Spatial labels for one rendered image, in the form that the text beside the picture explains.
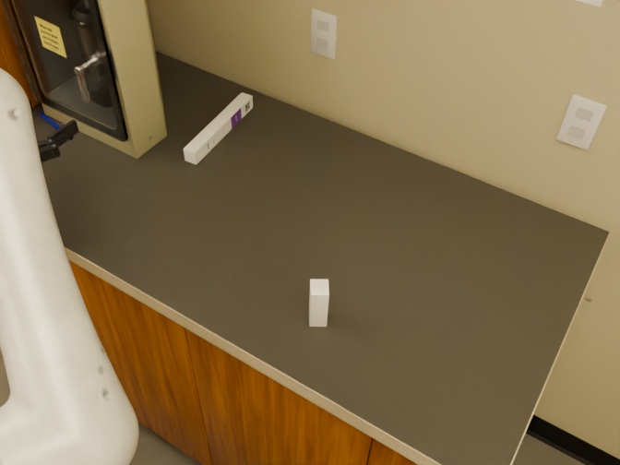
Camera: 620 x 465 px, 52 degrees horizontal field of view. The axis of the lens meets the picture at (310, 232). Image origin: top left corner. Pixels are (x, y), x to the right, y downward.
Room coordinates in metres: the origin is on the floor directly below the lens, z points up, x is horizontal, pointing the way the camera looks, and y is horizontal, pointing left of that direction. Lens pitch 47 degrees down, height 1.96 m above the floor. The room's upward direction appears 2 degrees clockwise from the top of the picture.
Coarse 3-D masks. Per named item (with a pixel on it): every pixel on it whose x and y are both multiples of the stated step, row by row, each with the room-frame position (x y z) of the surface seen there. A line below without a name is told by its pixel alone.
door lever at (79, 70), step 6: (90, 60) 1.20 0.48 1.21; (96, 60) 1.20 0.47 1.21; (78, 66) 1.17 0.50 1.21; (84, 66) 1.17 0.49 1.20; (78, 72) 1.16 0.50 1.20; (84, 72) 1.17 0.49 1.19; (78, 78) 1.16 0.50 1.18; (84, 78) 1.16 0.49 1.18; (78, 84) 1.17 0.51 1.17; (84, 84) 1.16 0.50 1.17; (84, 90) 1.16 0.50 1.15; (84, 96) 1.16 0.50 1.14; (90, 96) 1.17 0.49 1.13
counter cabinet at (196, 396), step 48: (96, 288) 0.91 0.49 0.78; (144, 336) 0.85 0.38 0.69; (192, 336) 0.76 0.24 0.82; (144, 384) 0.88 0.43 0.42; (192, 384) 0.78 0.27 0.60; (240, 384) 0.70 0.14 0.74; (192, 432) 0.80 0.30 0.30; (240, 432) 0.71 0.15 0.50; (288, 432) 0.64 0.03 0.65; (336, 432) 0.58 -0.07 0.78
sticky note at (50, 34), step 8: (40, 24) 1.28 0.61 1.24; (48, 24) 1.27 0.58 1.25; (40, 32) 1.29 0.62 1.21; (48, 32) 1.27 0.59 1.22; (56, 32) 1.26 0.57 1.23; (48, 40) 1.28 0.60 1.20; (56, 40) 1.26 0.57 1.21; (48, 48) 1.28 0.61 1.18; (56, 48) 1.27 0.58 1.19; (64, 48) 1.25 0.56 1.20; (64, 56) 1.26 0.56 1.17
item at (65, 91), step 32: (32, 0) 1.28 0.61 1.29; (64, 0) 1.23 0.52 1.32; (96, 0) 1.19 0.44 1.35; (32, 32) 1.30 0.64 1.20; (64, 32) 1.24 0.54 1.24; (96, 32) 1.19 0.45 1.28; (32, 64) 1.32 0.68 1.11; (64, 64) 1.26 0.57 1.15; (64, 96) 1.28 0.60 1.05; (96, 96) 1.22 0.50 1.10; (96, 128) 1.23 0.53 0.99
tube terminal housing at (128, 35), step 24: (120, 0) 1.23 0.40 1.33; (144, 0) 1.31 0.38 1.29; (120, 24) 1.22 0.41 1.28; (144, 24) 1.27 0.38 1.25; (120, 48) 1.21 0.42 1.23; (144, 48) 1.26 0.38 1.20; (120, 72) 1.19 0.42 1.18; (144, 72) 1.25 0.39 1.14; (120, 96) 1.19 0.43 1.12; (144, 96) 1.24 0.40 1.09; (144, 120) 1.23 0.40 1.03; (120, 144) 1.21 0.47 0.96; (144, 144) 1.22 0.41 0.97
